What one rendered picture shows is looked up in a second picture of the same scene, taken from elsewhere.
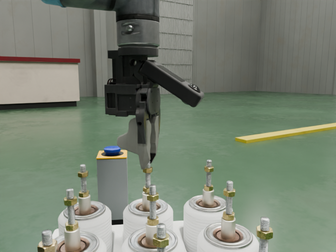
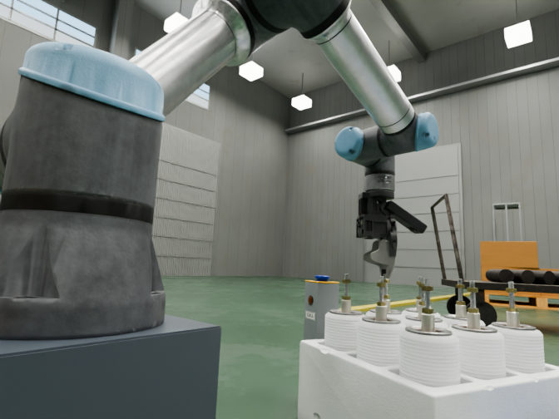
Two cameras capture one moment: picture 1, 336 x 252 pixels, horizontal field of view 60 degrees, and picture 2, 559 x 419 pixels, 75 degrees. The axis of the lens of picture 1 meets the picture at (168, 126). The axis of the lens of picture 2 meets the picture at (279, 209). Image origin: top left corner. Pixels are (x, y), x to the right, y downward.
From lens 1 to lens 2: 0.65 m
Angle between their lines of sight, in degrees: 26
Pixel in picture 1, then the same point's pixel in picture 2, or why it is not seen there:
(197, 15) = (221, 187)
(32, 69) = not seen: hidden behind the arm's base
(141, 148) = (392, 259)
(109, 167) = (327, 290)
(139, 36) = (389, 184)
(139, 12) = (390, 170)
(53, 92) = not seen: hidden behind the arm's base
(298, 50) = (327, 233)
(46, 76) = not seen: hidden behind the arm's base
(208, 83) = (230, 264)
